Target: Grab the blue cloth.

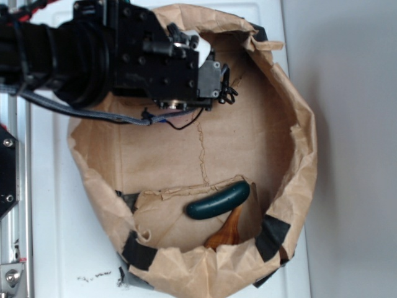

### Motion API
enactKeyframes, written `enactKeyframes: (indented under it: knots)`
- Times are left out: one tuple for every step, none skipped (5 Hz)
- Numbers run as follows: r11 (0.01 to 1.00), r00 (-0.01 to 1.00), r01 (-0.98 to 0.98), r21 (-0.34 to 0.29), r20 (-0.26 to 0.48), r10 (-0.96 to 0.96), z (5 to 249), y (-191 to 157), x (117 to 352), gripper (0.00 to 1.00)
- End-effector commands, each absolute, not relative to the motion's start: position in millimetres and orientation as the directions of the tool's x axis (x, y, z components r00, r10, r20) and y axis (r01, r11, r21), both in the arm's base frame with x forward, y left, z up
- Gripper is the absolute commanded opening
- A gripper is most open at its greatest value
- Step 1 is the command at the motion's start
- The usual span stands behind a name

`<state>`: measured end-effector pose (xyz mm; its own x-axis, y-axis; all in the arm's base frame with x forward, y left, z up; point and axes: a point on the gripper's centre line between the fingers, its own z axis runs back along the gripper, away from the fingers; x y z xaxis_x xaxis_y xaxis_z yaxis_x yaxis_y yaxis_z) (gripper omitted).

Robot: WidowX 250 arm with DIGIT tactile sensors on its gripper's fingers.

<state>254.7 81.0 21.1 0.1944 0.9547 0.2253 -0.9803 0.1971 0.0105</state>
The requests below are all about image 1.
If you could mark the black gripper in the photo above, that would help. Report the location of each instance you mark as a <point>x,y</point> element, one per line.
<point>176,69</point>

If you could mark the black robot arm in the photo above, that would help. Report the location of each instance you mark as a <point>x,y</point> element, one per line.
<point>110,47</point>

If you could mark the brown paper bag bin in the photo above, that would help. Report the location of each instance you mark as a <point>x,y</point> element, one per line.
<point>139,179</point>

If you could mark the dark green cucumber toy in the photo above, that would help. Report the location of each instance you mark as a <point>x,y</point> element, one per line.
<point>220,202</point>

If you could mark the wooden spoon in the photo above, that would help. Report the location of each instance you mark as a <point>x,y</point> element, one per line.
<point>228,234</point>

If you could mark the white plastic tray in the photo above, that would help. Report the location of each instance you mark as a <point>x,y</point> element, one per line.
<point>72,255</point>

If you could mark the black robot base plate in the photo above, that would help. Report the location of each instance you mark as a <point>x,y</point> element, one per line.
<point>8,171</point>

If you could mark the aluminium frame rail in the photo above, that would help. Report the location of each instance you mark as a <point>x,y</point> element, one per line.
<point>16,233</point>

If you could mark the metal corner bracket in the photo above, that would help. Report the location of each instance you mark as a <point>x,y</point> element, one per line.
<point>13,280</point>

